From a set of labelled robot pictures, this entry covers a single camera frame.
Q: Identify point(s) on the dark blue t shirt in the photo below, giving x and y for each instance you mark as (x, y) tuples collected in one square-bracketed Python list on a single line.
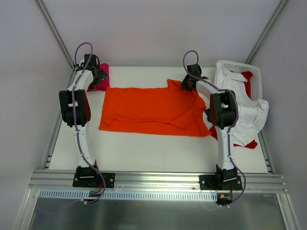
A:
[(207, 112)]

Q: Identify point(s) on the right aluminium frame post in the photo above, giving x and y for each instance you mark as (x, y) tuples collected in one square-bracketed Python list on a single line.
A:
[(267, 28)]

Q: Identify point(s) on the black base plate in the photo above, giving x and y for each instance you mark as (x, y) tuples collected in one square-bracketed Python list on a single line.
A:
[(93, 180), (209, 182)]

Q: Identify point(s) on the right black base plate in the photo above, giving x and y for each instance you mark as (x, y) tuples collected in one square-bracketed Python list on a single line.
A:
[(209, 182)]

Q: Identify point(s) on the orange t shirt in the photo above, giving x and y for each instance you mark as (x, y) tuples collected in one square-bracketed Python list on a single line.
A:
[(159, 111)]

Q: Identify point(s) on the aluminium mounting rail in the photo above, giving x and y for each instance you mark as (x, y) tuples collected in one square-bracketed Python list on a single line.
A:
[(159, 181)]

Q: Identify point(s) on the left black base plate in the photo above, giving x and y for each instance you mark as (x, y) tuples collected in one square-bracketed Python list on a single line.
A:
[(93, 180)]

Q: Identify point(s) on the aluminium frame post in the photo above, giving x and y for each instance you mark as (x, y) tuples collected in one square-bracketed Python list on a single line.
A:
[(50, 22), (267, 28)]

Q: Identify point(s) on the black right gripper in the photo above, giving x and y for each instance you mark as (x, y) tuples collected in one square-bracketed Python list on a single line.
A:
[(187, 82)]

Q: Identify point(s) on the white slotted cable duct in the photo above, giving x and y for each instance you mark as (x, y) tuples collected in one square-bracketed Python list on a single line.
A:
[(130, 195)]

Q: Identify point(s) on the folded pink t shirt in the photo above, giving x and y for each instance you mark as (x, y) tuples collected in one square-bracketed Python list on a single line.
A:
[(101, 86)]

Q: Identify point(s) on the left aluminium frame post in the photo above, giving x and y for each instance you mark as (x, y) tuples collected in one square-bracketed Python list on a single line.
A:
[(50, 22)]

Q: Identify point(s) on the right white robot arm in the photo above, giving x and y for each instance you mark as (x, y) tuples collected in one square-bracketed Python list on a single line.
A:
[(223, 116)]

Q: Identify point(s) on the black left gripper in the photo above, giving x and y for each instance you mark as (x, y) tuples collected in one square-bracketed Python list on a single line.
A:
[(100, 75)]

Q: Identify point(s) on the white plastic laundry basket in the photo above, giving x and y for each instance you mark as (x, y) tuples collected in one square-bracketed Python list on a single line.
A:
[(254, 79)]

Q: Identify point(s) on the white t shirt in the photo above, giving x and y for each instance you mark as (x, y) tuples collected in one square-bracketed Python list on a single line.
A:
[(262, 115)]

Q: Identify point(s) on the red t shirt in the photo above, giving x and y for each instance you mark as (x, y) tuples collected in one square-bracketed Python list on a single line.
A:
[(245, 128)]

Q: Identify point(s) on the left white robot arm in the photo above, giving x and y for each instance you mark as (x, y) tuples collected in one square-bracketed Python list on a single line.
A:
[(76, 113)]

